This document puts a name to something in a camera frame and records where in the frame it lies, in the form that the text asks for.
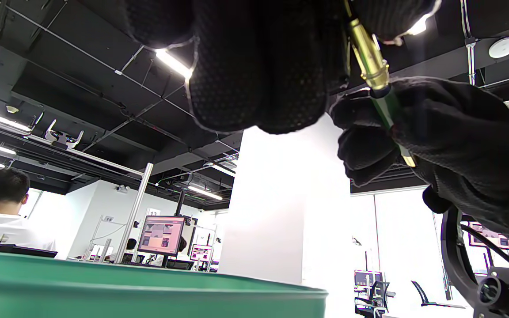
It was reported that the black monitor stand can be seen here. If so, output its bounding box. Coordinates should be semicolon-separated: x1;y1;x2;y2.
162;190;195;270

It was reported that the round white ceiling device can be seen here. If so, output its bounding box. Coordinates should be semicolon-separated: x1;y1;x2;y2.
488;37;509;59

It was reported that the person's right hand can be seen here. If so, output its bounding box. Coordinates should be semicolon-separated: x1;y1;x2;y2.
328;76;509;257

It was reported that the green fountain pen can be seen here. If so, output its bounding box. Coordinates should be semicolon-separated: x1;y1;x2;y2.
343;0;417;168

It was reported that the black right glove cable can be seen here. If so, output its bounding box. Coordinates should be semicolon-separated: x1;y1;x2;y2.
460;223;509;270

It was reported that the person's left hand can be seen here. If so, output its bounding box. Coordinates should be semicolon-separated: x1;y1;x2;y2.
122;0;441;135

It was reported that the white camera bracket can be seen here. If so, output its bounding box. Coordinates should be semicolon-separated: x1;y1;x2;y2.
45;119;84;149

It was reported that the long ceiling lamp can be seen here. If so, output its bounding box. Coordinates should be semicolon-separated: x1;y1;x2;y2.
0;106;32;132
187;185;223;201
155;48;193;80

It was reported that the aluminium frame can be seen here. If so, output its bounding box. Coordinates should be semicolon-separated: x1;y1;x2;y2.
20;132;154;264

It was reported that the green plastic basket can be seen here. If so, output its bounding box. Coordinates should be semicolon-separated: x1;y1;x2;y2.
0;250;328;318

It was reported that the small computer monitor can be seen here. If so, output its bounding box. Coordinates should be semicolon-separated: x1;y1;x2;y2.
190;244;213;262

